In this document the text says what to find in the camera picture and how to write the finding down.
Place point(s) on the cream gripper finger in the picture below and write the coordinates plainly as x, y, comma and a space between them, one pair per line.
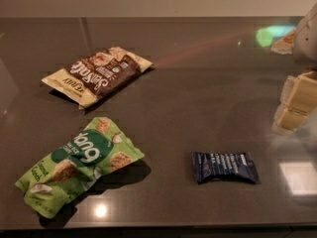
286, 121

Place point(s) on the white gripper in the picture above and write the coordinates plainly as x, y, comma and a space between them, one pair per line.
306, 42

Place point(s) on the dark blue rxbar wrapper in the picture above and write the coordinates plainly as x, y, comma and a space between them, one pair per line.
224, 166

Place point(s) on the green snack bag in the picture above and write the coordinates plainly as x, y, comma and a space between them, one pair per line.
66, 173

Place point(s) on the brown Sun Salt chip bag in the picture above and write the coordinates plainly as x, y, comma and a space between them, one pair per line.
88, 80

